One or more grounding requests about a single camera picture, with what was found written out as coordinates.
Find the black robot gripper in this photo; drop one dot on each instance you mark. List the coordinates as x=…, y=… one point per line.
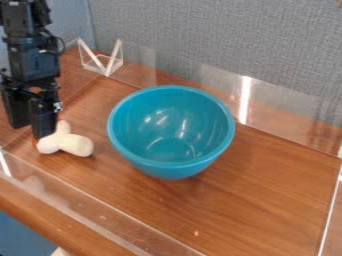
x=30, y=88

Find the brown white plush mushroom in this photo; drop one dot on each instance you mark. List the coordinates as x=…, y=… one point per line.
x=63, y=140

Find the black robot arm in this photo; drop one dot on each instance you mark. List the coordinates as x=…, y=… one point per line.
x=26, y=17

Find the blue plastic bowl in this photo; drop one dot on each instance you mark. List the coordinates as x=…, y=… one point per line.
x=172, y=130

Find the clear acrylic front barrier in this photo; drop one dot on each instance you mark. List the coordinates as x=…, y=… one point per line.
x=83, y=224

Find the clear acrylic barrier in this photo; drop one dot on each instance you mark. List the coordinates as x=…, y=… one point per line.
x=83, y=224
x=293, y=115

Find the clear acrylic back barrier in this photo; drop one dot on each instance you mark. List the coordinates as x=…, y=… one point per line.
x=293, y=115

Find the clear acrylic corner bracket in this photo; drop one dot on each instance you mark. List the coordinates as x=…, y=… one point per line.
x=100, y=63

